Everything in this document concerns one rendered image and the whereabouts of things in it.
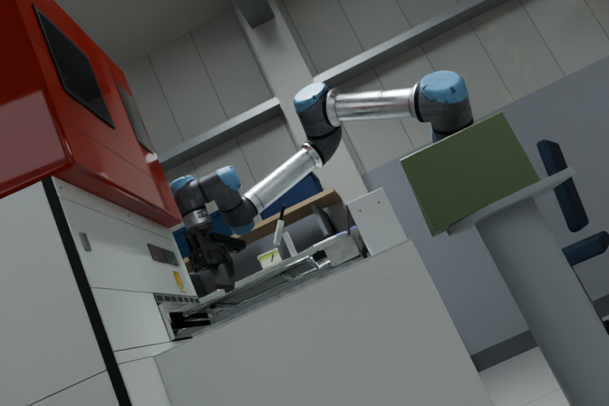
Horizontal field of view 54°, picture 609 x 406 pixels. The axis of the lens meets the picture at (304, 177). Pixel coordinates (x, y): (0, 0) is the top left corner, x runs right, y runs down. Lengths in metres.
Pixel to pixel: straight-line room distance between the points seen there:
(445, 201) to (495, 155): 0.17
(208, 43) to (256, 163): 1.09
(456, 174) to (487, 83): 3.20
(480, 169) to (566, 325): 0.42
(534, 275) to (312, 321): 0.57
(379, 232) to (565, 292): 0.48
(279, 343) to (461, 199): 0.57
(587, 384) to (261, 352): 0.77
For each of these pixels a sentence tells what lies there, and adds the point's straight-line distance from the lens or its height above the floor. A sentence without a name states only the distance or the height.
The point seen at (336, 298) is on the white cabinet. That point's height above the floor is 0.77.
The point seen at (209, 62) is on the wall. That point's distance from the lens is 5.05.
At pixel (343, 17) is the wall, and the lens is 4.93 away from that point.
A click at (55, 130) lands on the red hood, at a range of 1.34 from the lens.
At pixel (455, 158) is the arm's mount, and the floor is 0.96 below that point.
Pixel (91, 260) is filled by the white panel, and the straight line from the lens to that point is 1.31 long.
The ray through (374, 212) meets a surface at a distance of 1.42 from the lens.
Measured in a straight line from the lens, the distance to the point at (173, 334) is 1.58.
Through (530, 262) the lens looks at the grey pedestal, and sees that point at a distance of 1.58.
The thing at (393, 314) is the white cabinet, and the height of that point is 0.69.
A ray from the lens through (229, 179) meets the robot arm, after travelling 1.72.
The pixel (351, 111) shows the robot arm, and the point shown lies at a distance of 1.79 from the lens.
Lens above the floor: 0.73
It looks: 13 degrees up
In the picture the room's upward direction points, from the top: 25 degrees counter-clockwise
